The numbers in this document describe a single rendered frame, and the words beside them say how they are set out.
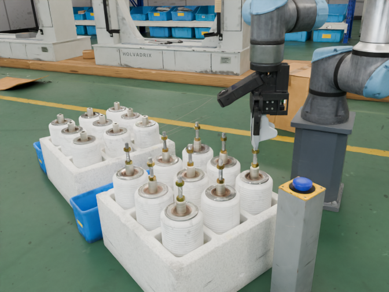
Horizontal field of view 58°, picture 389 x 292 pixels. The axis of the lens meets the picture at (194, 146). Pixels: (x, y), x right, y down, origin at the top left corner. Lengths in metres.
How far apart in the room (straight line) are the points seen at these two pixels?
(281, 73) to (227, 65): 2.02
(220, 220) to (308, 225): 0.20
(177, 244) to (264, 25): 0.50
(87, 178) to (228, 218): 0.54
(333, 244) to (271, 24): 0.68
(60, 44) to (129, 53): 0.93
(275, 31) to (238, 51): 1.99
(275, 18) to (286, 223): 0.43
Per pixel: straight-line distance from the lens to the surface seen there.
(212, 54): 2.86
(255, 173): 0.91
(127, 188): 0.94
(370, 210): 1.35
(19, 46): 4.26
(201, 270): 0.82
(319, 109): 1.18
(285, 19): 0.80
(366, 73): 1.08
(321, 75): 1.17
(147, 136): 1.29
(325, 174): 1.25
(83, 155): 1.21
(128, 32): 3.45
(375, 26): 1.08
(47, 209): 1.38
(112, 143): 1.24
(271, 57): 0.79
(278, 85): 0.83
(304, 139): 1.21
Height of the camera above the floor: 0.70
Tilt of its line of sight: 24 degrees down
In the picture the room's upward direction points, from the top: 2 degrees counter-clockwise
